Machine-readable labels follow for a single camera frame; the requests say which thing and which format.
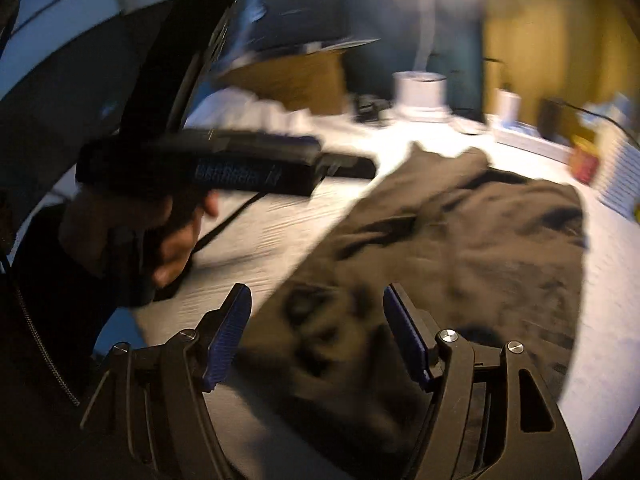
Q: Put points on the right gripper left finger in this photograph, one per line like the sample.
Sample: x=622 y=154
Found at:
x=219 y=335

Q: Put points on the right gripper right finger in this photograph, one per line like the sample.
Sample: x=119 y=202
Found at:
x=413 y=337

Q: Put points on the brown t-shirt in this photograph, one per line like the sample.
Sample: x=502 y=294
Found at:
x=493 y=255

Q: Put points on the person's left hand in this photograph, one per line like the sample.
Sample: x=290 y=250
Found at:
x=126 y=247

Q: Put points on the white cloth pile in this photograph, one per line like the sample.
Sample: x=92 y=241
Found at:
x=236 y=109

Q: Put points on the cardboard box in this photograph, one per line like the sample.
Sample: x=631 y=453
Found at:
x=314 y=82

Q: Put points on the tablet with dark screen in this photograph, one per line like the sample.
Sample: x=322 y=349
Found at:
x=262 y=29

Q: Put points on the white desk lamp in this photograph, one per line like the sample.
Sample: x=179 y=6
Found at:
x=450 y=42

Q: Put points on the white power strip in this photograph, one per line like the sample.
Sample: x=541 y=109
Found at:
x=526 y=138

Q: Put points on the teal curtain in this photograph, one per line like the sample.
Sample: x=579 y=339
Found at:
x=380 y=47

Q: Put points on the red gold can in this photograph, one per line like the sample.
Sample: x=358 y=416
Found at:
x=584 y=160

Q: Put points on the white phone charger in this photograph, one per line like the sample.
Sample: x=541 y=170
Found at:
x=507 y=107

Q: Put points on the white perforated basket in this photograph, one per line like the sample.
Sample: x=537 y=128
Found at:
x=617 y=179

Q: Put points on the black power adapter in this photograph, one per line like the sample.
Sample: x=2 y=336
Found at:
x=549 y=121

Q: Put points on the yellow curtain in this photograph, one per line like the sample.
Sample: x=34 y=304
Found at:
x=579 y=51

